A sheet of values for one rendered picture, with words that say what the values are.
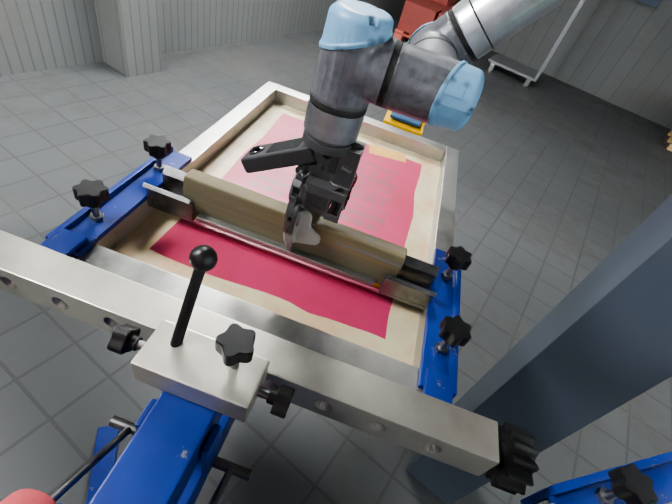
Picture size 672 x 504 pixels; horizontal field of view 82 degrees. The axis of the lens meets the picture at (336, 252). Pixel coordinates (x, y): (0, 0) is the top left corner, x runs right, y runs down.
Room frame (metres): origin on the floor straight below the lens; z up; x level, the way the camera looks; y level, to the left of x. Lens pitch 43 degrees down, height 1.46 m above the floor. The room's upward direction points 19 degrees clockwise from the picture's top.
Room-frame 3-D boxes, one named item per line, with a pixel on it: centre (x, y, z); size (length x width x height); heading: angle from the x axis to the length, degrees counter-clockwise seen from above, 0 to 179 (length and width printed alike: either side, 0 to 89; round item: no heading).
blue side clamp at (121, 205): (0.47, 0.36, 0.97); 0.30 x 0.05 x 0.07; 178
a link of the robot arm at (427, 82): (0.51, -0.04, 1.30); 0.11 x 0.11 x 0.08; 1
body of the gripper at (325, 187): (0.49, 0.05, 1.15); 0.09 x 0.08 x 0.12; 88
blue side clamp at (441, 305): (0.45, -0.20, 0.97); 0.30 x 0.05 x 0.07; 178
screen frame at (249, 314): (0.70, 0.07, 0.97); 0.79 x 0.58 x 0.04; 178
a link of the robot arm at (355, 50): (0.49, 0.06, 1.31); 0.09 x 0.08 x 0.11; 91
